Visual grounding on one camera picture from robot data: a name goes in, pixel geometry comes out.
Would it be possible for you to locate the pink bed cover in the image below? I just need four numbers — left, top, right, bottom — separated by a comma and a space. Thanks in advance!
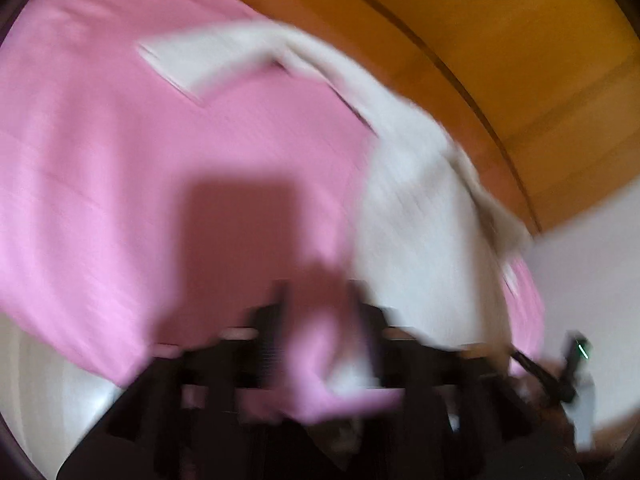
0, 0, 547, 424

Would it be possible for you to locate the wooden panelled headboard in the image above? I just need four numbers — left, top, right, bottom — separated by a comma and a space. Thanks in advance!
49, 0, 640, 236

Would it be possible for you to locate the white knitted sweater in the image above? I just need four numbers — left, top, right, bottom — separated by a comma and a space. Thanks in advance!
134, 21, 529, 368

